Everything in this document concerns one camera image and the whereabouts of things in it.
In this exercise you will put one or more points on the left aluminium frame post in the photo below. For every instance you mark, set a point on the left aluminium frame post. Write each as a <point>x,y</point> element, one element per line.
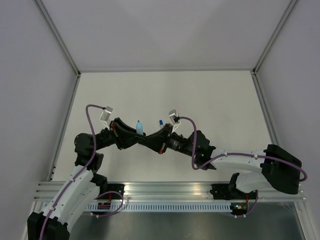
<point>42,9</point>

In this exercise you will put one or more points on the aluminium mounting rail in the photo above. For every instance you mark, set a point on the aluminium mounting rail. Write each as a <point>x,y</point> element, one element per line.
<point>169,191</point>

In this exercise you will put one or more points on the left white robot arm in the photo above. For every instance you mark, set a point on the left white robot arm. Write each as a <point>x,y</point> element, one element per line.
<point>57,219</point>

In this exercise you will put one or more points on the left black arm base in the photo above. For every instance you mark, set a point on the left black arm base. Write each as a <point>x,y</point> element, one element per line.
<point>108,191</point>

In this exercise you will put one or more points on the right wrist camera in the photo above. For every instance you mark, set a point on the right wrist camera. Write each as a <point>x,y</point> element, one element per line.
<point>175,119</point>

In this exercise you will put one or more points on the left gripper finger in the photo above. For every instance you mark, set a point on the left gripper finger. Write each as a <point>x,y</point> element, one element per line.
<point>126,132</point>
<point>129,141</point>

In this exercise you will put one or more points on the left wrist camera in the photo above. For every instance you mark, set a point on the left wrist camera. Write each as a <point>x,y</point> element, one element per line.
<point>105,117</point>

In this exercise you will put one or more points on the aluminium frame post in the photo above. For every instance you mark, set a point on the aluminium frame post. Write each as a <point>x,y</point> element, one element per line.
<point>274,36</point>
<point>42,9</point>

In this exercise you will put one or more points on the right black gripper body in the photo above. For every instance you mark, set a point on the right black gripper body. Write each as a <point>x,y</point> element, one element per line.
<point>175,142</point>

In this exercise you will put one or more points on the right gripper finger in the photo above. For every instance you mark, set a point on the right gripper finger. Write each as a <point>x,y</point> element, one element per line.
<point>160,134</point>
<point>154,143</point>

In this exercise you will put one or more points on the blue capped clear pen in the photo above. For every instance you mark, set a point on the blue capped clear pen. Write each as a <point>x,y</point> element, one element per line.
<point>161,126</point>

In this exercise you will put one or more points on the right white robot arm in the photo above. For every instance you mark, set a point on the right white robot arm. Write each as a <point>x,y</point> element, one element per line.
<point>272,167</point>

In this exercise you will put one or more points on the white slotted cable duct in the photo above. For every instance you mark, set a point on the white slotted cable duct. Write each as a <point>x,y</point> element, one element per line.
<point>154,207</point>

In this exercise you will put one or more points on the right aluminium frame post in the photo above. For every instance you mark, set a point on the right aluminium frame post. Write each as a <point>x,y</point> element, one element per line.
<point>274,36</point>

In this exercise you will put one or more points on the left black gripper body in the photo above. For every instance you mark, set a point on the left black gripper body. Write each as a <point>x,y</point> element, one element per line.
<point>112,135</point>

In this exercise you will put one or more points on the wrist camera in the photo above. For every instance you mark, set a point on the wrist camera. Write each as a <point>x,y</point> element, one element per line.
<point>105,117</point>
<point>175,119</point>

